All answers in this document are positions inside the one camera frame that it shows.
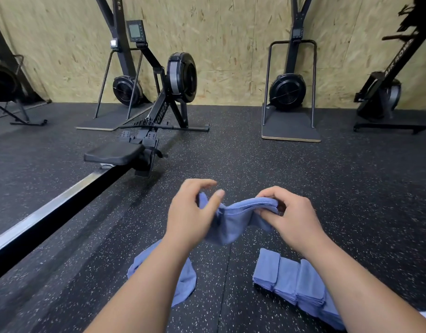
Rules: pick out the black fan bike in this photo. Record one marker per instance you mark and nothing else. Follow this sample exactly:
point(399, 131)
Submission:
point(3, 83)

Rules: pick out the person's left forearm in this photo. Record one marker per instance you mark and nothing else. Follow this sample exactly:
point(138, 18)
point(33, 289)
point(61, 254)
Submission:
point(136, 294)

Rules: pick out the black ski trainer wooden-edged platform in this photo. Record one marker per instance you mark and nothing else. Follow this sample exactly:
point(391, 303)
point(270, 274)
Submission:
point(288, 92)

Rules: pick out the black rowing machine with rail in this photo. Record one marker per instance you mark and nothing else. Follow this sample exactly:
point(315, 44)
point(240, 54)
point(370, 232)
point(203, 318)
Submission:
point(70, 197)

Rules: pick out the black upright exercise machine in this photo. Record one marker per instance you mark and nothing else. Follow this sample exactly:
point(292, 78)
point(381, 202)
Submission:
point(380, 97)

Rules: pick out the black ski trainer grey platform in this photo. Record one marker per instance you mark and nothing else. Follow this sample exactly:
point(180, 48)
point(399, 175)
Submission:
point(124, 90)

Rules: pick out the plain blue towel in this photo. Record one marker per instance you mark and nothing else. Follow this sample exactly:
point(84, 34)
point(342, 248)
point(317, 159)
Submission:
point(234, 218)

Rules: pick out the person's right forearm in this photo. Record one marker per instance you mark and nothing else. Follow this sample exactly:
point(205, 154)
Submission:
point(373, 294)

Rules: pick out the person's right hand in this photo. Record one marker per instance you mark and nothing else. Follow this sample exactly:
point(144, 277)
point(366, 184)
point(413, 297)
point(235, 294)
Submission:
point(296, 218)

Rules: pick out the blue towel pile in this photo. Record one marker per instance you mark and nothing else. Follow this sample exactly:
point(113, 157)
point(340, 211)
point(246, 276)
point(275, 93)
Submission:
point(185, 281)

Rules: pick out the person's left hand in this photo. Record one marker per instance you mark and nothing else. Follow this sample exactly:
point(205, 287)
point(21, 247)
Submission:
point(189, 218)

